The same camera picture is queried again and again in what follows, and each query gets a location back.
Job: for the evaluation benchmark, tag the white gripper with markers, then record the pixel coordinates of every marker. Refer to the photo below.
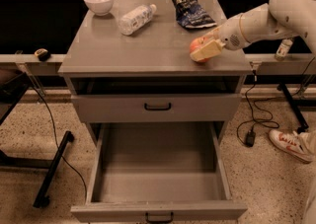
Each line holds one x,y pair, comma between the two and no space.
229,35

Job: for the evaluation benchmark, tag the red apple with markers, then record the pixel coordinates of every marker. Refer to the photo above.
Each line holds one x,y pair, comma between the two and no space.
198,50

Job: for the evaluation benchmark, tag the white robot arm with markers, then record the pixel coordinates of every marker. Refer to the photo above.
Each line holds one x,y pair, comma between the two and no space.
277,19

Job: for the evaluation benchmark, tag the grey drawer cabinet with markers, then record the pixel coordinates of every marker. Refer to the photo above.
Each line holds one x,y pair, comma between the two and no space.
154,60

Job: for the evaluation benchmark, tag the closed top drawer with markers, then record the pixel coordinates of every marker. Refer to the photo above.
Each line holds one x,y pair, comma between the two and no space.
129,108

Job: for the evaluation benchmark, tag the open middle drawer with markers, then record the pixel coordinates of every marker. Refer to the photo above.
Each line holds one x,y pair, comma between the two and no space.
158,168

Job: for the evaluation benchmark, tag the blue chip bag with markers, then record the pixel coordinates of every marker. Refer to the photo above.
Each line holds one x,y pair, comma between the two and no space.
191,15

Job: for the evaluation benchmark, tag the small bottle on ledge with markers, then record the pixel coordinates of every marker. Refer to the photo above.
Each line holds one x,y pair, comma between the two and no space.
283,49

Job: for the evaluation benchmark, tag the clear plastic water bottle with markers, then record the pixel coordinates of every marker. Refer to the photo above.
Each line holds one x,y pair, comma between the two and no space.
136,19

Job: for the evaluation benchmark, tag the white bowl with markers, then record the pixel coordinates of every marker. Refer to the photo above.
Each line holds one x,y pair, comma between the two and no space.
99,7

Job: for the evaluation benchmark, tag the black stand leg right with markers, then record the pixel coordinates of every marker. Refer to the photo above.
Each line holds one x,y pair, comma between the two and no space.
303,126

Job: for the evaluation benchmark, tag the black stand leg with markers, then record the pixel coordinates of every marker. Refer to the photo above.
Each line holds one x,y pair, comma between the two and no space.
42,200
303,126

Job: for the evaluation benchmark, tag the white red sneaker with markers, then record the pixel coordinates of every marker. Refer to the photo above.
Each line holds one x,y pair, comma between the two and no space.
299,145

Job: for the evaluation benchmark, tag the yellow black tape measure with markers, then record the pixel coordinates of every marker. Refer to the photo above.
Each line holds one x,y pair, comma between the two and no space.
42,54

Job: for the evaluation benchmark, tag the dark chair at left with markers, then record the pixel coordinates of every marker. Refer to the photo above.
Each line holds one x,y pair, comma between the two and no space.
13,86

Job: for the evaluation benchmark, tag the black stand leg left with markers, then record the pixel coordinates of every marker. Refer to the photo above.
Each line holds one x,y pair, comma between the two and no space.
42,200

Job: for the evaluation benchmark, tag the black top drawer handle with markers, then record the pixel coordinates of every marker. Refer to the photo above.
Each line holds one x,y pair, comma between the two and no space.
157,108

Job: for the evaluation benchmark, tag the black drawer handle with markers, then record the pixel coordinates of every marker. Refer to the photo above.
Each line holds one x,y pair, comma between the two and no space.
157,108
151,218

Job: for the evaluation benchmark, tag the black middle drawer handle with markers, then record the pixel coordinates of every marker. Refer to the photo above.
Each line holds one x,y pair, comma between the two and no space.
151,218

